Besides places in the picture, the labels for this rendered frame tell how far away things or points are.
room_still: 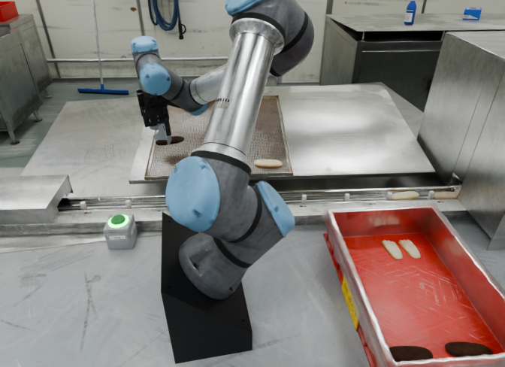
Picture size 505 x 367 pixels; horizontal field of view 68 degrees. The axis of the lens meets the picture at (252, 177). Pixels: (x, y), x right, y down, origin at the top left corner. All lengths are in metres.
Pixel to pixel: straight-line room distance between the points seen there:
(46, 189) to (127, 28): 3.76
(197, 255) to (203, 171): 0.22
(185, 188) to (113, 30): 4.38
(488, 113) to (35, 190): 1.34
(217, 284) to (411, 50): 2.48
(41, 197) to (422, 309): 1.09
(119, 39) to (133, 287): 4.15
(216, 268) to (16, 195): 0.75
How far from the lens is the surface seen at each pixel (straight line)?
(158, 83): 1.05
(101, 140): 1.76
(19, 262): 1.23
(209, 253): 0.77
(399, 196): 1.31
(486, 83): 1.26
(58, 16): 5.13
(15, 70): 3.98
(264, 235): 0.72
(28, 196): 1.30
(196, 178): 0.62
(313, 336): 0.92
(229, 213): 0.64
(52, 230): 1.27
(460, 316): 1.05
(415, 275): 1.10
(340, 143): 1.45
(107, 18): 4.95
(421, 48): 3.01
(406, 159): 1.45
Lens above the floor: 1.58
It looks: 33 degrees down
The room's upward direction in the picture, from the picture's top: straight up
